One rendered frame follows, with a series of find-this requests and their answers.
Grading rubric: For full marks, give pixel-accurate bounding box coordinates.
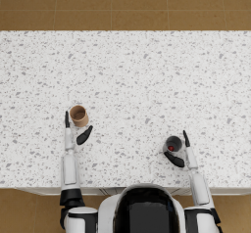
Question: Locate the dark grey cup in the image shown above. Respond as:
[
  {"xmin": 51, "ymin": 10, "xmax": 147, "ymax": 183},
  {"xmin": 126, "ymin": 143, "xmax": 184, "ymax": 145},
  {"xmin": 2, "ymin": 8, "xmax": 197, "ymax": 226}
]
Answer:
[{"xmin": 162, "ymin": 135, "xmax": 183, "ymax": 154}]

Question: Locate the brown paper cup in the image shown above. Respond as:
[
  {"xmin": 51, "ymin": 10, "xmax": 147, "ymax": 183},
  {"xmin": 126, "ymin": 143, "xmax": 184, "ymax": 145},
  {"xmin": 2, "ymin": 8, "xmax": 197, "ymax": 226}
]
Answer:
[{"xmin": 69, "ymin": 104, "xmax": 90, "ymax": 128}]

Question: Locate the robot body dark round torso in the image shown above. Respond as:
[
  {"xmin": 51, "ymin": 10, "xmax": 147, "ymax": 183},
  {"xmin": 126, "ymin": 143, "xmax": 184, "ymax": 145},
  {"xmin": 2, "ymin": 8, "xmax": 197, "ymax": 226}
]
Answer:
[{"xmin": 97, "ymin": 183, "xmax": 187, "ymax": 233}]

